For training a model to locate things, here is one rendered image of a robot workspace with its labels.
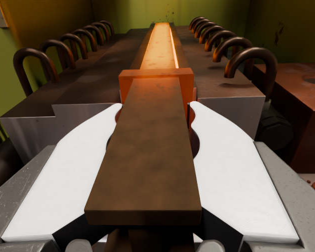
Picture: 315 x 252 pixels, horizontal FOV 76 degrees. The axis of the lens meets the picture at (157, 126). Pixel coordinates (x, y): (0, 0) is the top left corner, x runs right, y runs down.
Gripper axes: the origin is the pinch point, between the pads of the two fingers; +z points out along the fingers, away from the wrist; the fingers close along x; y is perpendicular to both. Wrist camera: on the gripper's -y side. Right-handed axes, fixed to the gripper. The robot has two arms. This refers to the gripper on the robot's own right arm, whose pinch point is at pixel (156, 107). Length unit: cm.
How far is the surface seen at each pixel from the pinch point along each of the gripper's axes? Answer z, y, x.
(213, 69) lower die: 9.0, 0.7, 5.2
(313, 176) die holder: 2.4, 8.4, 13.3
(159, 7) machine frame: 51, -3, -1
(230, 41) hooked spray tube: 9.3, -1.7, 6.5
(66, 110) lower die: 2.7, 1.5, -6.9
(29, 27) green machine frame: 20.5, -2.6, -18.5
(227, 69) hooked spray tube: 4.9, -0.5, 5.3
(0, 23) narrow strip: 16.3, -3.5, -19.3
